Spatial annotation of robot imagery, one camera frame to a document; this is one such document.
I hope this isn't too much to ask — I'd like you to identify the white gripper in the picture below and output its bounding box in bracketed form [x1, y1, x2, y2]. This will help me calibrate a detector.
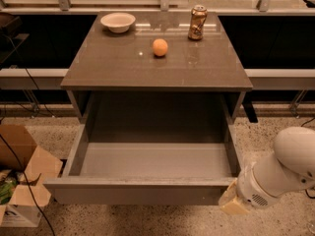
[219, 163, 280, 215]

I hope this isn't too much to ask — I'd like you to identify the grey top drawer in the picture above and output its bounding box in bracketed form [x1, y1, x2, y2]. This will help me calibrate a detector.
[44, 92, 240, 206]

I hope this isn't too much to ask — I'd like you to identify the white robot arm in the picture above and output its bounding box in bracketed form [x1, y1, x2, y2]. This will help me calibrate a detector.
[219, 127, 315, 214]

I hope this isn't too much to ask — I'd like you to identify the grey cabinet with glossy top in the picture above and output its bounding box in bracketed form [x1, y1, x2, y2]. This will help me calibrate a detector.
[61, 11, 252, 117]

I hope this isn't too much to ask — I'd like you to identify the orange fruit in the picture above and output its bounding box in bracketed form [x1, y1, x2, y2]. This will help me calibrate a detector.
[153, 38, 168, 57]

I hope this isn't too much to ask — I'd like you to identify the crushed gold soda can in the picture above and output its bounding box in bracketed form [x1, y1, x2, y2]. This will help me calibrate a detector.
[188, 5, 208, 40]

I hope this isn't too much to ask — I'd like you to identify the open cardboard box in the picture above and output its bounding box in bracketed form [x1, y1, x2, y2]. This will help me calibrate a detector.
[0, 125, 62, 227]

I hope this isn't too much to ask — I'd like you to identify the white paper bowl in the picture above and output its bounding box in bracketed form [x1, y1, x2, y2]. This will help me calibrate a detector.
[100, 13, 136, 33]

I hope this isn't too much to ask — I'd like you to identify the black cable on right floor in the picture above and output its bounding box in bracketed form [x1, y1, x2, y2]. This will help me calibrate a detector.
[299, 116, 315, 200]

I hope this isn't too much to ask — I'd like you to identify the black cable on left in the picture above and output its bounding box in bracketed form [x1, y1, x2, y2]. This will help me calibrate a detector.
[0, 36, 57, 236]

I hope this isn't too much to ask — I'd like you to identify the metal window railing frame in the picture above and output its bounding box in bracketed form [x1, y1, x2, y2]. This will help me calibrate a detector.
[0, 0, 315, 16]

